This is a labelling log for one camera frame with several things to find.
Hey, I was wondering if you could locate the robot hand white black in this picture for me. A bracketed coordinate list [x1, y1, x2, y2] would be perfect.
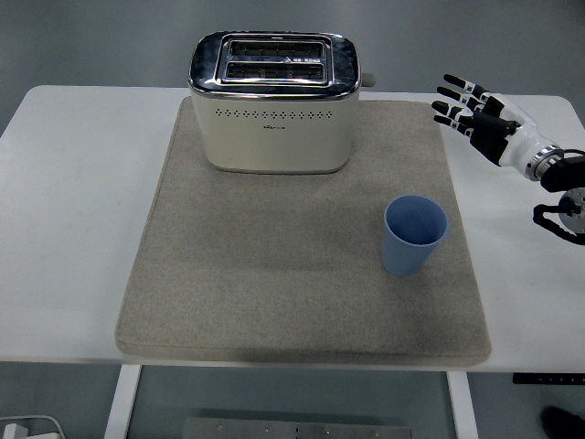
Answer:
[431, 73, 550, 171]

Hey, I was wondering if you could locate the blue ribbed cup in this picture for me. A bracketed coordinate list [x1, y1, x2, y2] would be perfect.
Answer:
[381, 195, 450, 278]

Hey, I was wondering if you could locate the black table control panel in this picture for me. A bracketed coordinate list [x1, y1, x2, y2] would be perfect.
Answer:
[512, 372, 585, 386]

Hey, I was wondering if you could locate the cream toaster chrome top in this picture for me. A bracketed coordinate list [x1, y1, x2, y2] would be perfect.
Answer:
[187, 30, 377, 176]

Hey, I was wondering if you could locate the white table leg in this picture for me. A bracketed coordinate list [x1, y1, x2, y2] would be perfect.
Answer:
[446, 370, 479, 439]
[102, 364, 144, 439]

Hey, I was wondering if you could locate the beige felt mat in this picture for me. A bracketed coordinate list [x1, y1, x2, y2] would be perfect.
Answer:
[113, 98, 493, 367]

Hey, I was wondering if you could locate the black rounded object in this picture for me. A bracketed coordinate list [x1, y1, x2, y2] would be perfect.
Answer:
[541, 405, 585, 439]

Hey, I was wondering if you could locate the grey metal plate with screws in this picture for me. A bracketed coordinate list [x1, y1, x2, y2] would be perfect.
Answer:
[181, 416, 413, 439]

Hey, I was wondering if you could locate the grey curved cable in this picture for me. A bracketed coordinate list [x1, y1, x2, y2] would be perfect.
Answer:
[0, 414, 66, 439]

